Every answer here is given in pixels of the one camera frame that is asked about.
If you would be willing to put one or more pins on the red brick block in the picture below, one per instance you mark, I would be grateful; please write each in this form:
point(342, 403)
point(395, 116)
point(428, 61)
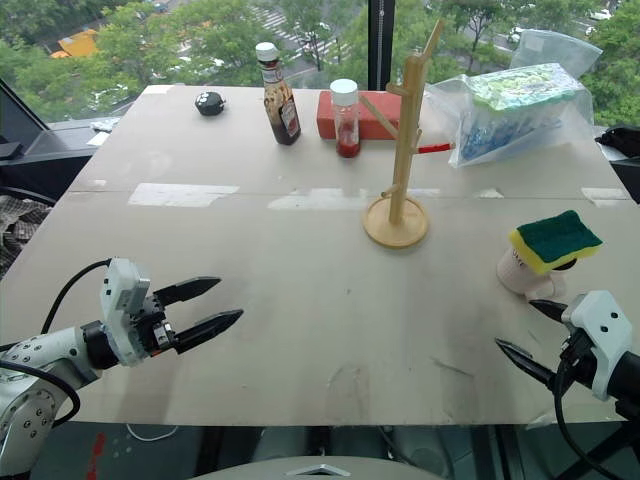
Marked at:
point(360, 117)

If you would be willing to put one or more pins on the yellow green sponge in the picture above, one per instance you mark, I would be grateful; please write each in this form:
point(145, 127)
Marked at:
point(557, 240)

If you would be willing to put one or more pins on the white blister pack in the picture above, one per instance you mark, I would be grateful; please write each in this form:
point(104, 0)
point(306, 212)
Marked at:
point(104, 125)

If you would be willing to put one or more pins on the clear plastic zip bag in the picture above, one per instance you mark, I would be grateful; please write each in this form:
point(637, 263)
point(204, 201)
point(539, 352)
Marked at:
point(520, 110)

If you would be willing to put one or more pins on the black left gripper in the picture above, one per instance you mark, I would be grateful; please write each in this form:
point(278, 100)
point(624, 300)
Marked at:
point(152, 327)

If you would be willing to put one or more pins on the wooden mug tree stand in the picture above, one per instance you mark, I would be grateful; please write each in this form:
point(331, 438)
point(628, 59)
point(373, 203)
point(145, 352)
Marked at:
point(406, 145)

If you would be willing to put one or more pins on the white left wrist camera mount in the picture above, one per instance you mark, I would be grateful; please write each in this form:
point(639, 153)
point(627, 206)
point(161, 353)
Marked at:
point(122, 300)

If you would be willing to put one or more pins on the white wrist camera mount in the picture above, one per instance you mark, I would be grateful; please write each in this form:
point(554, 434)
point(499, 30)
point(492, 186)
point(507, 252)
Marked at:
point(597, 335)
point(122, 300)

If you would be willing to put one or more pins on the brown sauce bottle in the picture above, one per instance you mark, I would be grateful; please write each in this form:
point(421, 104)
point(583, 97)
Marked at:
point(281, 95)

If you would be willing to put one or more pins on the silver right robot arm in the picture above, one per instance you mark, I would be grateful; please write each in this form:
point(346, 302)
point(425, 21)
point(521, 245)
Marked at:
point(627, 380)

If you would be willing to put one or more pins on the grey rounded robot torso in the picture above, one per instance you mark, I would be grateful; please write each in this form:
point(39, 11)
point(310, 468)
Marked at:
point(320, 470)

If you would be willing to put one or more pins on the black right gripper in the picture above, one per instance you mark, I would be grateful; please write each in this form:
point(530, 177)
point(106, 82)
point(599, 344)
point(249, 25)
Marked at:
point(575, 362)

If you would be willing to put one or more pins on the black fabric item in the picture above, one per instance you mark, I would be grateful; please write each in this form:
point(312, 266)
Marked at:
point(620, 139)

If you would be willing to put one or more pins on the red marker tape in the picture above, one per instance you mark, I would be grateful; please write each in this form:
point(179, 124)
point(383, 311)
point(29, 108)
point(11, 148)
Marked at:
point(436, 148)

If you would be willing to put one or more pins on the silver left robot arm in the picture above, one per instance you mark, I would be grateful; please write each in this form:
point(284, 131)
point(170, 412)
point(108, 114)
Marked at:
point(35, 360)

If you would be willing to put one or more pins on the white mug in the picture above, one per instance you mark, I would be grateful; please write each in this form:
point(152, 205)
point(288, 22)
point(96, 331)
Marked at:
point(522, 277)

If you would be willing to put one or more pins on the glass jar with red sauce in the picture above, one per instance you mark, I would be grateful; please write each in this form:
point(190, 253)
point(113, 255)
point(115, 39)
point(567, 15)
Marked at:
point(346, 120)

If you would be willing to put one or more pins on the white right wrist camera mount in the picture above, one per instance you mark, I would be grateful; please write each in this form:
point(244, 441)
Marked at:
point(597, 335)

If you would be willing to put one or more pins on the black round timer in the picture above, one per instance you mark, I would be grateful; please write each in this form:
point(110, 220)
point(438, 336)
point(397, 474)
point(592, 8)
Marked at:
point(210, 103)

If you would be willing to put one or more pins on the patterned cloth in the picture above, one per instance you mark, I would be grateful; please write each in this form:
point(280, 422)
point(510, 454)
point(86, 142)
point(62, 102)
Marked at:
point(17, 225)

